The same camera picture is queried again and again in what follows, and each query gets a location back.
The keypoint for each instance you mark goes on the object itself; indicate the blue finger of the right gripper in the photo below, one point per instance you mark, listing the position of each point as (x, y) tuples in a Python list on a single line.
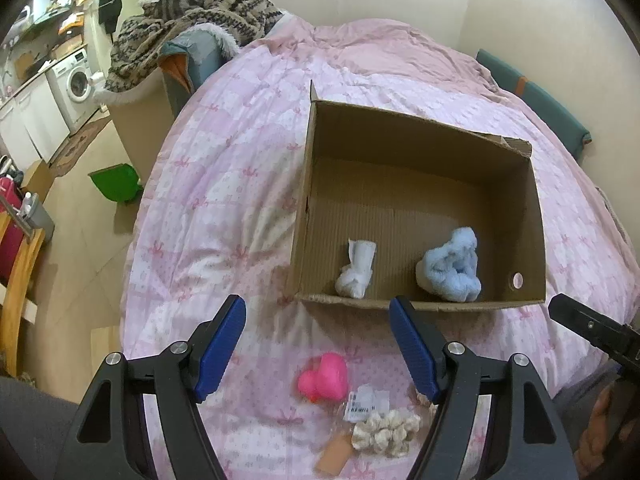
[(600, 331)]

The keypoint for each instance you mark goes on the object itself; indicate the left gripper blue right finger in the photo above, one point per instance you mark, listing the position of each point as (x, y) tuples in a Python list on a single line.
[(525, 438)]

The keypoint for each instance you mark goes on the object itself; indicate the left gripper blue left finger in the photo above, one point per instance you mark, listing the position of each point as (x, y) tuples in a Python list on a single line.
[(109, 438)]

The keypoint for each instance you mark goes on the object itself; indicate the light blue plush toy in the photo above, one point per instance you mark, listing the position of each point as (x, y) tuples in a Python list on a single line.
[(450, 271)]

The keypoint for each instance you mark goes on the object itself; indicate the pink rubber duck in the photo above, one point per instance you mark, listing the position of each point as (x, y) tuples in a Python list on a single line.
[(327, 381)]

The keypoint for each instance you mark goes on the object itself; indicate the white sock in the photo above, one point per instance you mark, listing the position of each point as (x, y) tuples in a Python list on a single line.
[(355, 277)]

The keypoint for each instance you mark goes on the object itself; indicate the beige silicone cup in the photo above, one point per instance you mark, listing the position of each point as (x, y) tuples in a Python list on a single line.
[(335, 455)]

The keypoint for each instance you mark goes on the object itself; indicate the beige brown scrunchie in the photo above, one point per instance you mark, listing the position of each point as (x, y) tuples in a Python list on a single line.
[(426, 404)]

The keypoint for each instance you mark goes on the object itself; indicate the person's right hand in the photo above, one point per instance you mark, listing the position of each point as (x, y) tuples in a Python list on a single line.
[(609, 447)]

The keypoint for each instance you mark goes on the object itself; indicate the grey trousers leg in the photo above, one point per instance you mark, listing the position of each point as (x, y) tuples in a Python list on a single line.
[(34, 427)]

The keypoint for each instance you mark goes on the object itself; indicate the cream fabric scrunchie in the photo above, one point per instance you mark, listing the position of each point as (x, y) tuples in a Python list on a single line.
[(387, 433)]

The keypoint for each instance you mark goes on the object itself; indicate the clear plastic labelled bag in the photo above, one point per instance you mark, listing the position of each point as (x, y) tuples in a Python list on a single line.
[(358, 407)]

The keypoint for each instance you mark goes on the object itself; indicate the wooden chair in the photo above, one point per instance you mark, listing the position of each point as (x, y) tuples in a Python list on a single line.
[(14, 301)]

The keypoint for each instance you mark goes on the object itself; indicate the open brown cardboard box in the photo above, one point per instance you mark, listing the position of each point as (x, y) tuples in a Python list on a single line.
[(405, 183)]

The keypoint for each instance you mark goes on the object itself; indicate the teal headboard cushion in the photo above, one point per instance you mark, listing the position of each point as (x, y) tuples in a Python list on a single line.
[(573, 134)]

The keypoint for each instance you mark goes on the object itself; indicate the red suitcase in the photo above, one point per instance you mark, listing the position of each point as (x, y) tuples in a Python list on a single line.
[(13, 236)]

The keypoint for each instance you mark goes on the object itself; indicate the grey small trash can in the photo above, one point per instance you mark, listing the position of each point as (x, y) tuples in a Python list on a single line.
[(35, 215)]

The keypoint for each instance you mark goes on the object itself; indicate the pink patterned bed quilt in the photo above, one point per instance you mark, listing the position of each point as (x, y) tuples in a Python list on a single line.
[(217, 218)]

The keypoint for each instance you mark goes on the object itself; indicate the brown floor mat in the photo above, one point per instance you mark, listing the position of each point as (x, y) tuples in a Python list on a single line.
[(74, 146)]

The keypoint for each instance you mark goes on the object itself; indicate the beige sofa armrest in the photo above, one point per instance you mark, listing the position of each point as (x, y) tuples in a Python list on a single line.
[(142, 118)]

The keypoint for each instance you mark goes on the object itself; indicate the white kitchen cabinets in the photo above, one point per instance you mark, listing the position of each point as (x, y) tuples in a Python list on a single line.
[(32, 125)]

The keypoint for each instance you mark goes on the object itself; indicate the white washing machine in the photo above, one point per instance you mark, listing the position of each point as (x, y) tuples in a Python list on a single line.
[(71, 85)]

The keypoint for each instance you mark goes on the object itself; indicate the teal orange pillow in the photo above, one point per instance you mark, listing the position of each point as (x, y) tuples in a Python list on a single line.
[(187, 60)]

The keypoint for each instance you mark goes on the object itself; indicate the patterned knit blanket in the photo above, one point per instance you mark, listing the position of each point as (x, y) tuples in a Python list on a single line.
[(135, 51)]

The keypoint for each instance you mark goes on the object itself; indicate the black hanging garment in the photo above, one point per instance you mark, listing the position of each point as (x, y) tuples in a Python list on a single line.
[(108, 14)]

